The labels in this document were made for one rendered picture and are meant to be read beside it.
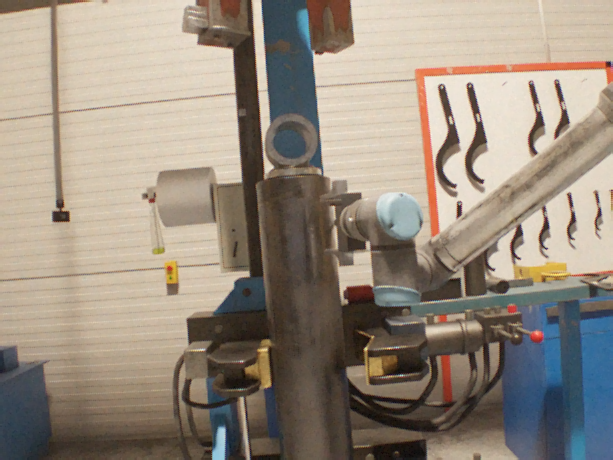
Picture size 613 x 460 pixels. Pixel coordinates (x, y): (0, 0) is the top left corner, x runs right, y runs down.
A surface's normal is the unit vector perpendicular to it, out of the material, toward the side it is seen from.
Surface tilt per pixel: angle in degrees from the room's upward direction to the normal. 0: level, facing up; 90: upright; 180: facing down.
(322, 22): 90
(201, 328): 90
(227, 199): 90
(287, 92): 90
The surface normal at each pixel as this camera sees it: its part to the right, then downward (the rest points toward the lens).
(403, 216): 0.37, -0.15
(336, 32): 0.57, -0.07
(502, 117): 0.01, -0.02
